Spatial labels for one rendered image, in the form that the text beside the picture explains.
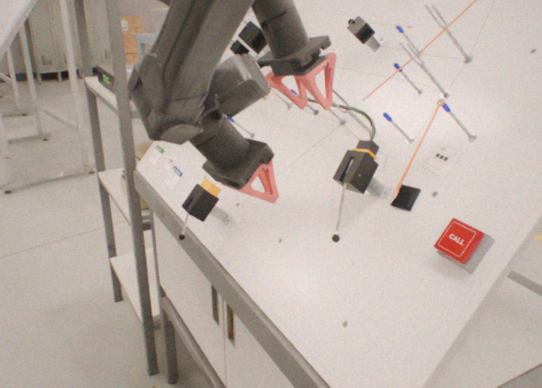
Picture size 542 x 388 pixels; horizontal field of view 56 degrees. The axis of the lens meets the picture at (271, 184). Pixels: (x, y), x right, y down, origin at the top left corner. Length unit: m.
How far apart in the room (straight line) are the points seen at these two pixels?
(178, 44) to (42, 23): 7.46
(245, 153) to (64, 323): 1.94
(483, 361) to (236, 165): 0.59
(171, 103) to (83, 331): 1.98
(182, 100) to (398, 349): 0.46
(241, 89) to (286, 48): 0.14
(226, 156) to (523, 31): 0.54
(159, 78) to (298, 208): 0.54
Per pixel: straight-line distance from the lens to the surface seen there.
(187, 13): 0.46
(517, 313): 1.19
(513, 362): 1.06
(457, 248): 0.74
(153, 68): 0.54
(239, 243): 1.08
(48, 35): 7.97
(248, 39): 1.30
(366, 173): 0.84
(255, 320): 0.98
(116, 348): 2.32
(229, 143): 0.66
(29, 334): 2.53
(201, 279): 1.36
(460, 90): 0.93
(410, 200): 0.84
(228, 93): 0.61
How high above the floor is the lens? 1.44
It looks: 22 degrees down
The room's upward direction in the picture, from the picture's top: straight up
